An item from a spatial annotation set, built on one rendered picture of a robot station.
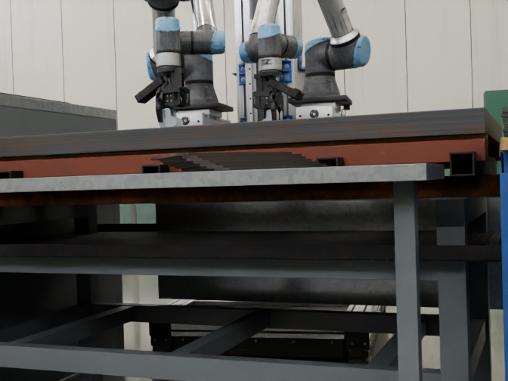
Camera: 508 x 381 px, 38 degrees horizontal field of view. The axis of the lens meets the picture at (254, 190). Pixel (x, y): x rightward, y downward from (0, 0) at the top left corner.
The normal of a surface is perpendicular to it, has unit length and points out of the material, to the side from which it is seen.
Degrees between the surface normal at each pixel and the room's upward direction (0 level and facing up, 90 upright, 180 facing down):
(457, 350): 90
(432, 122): 90
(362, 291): 90
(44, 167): 90
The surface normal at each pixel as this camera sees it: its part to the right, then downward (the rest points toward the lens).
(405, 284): -0.37, 0.03
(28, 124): 0.93, -0.03
